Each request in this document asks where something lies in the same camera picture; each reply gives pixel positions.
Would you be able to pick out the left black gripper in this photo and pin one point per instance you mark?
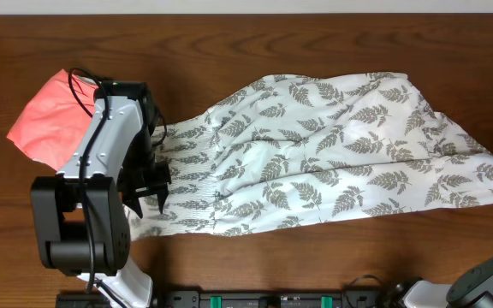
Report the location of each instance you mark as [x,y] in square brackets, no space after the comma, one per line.
[157,186]

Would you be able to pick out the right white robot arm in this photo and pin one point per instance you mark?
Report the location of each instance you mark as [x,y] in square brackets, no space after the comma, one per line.
[465,286]

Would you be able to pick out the white fern print dress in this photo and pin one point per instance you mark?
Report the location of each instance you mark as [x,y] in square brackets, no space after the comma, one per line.
[290,151]

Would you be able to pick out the pink folded garment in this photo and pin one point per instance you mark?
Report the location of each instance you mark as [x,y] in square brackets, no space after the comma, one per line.
[53,123]

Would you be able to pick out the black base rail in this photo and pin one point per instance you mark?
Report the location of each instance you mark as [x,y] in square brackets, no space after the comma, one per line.
[349,297]

